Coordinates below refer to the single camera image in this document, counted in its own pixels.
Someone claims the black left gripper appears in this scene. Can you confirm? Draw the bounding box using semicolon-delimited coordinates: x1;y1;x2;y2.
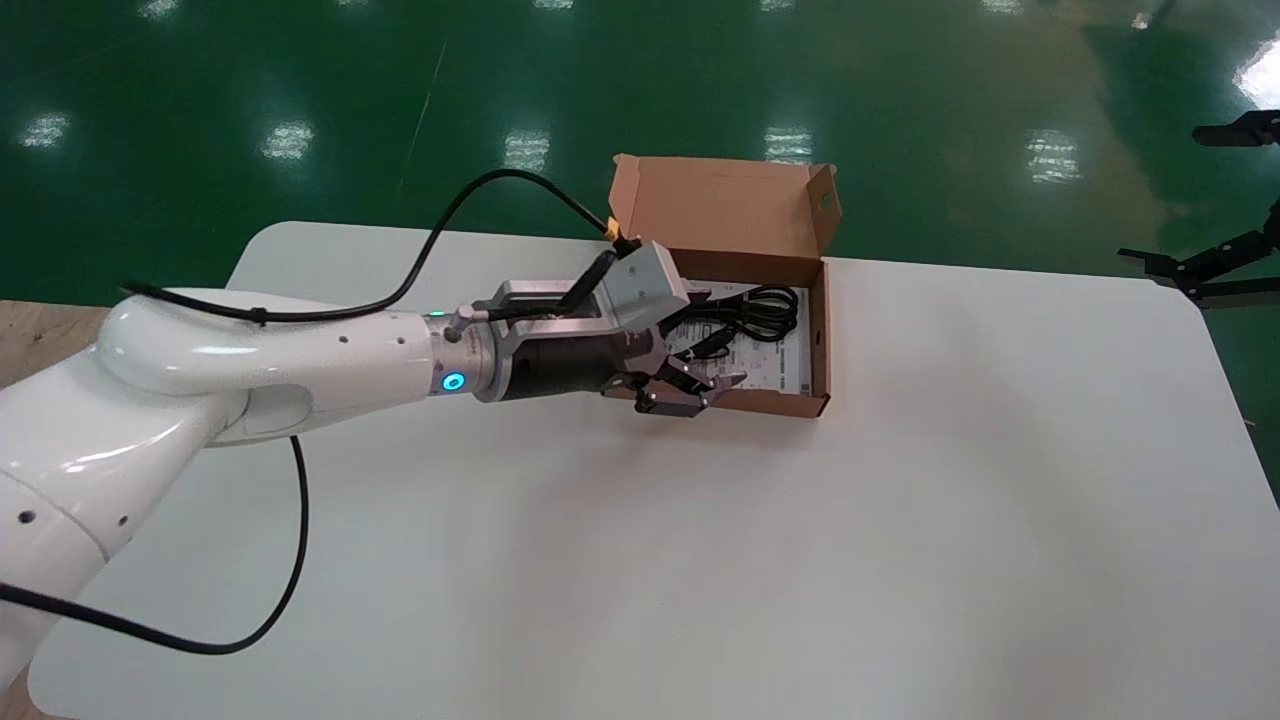
503;329;748;420

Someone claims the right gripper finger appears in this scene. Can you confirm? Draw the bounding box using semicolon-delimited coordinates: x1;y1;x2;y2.
1192;109;1280;149
1117;204;1280;307

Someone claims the black wired computer mouse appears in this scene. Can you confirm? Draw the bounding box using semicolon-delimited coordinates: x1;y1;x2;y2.
684;332;742;364

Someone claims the black power cable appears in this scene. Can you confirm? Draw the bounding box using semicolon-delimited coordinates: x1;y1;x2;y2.
688;286;802;344

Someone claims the open brown cardboard box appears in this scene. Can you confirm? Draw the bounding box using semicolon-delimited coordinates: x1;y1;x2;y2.
601;153;843;419

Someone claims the printed paper sheet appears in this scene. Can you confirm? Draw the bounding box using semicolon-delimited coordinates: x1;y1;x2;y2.
664;281;812;395

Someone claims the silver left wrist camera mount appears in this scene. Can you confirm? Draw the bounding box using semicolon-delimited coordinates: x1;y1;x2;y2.
470;239;694;347

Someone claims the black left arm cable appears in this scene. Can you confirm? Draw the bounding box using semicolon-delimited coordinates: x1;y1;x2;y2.
0;167;627;657

